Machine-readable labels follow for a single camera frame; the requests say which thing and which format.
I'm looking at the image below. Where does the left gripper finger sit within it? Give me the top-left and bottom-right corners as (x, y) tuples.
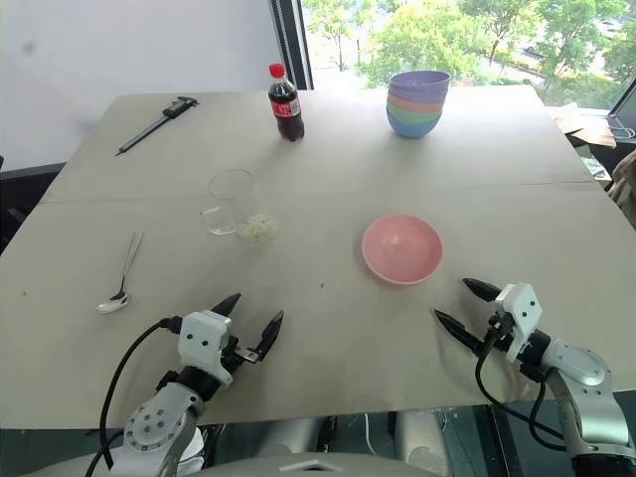
(208, 292), (243, 317)
(249, 310), (286, 361)

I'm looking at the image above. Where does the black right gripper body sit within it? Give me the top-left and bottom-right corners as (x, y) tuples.
(478, 310), (518, 357)

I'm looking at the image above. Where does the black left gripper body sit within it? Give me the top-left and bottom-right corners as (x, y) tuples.
(221, 335), (263, 377)

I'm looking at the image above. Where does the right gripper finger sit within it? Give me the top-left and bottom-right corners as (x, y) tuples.
(461, 277), (504, 303)
(433, 308), (487, 355)

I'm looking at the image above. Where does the small white food clump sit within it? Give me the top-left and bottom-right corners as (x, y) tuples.
(238, 213), (277, 246)

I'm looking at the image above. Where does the wide pink plastic bowl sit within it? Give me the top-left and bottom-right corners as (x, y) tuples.
(360, 214), (444, 286)

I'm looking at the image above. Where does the clear glass cup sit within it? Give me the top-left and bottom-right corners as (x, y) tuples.
(199, 168), (256, 237)

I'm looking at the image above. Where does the silver metal spoon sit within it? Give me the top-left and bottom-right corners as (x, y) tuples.
(94, 229), (146, 316)

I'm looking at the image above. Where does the silver robot torso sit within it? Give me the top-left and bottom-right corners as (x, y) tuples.
(197, 410), (451, 477)

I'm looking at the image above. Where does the blue plastic bowl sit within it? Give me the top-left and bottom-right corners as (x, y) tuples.
(386, 111), (443, 140)

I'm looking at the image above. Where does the beige cloth bundle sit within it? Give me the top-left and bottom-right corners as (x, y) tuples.
(608, 148), (636, 231)

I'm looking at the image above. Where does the green plastic bowl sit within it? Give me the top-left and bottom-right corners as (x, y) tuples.
(386, 104), (444, 124)

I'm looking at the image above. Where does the brown paper bag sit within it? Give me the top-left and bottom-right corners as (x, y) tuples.
(548, 103), (636, 149)

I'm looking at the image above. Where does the black digital caliper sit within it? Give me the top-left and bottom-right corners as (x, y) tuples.
(113, 94), (202, 158)

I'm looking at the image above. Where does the salmon plastic bowl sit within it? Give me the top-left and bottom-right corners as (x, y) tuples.
(386, 94), (447, 114)

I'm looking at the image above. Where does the cola bottle with red cap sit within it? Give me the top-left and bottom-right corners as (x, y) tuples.
(267, 63), (306, 143)

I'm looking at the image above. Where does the black chair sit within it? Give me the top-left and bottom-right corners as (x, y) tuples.
(0, 153), (69, 255)

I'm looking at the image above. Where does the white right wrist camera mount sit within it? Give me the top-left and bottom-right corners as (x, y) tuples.
(492, 282), (544, 365)

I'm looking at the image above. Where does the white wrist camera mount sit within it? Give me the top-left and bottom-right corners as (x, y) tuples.
(177, 310), (235, 387)
(492, 282), (544, 365)

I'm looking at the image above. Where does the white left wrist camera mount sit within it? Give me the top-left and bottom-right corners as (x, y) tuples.
(177, 310), (235, 387)

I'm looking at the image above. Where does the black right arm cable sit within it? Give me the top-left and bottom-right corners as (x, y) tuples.
(474, 317), (568, 454)

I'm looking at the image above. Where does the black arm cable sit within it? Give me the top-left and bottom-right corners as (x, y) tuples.
(474, 317), (568, 454)
(83, 317), (183, 471)

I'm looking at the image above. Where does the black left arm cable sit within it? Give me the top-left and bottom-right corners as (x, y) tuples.
(83, 317), (183, 471)

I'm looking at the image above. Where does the thin white cable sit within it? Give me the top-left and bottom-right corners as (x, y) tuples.
(364, 411), (380, 456)

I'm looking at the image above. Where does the black window frame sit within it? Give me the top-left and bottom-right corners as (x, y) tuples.
(269, 0), (316, 92)

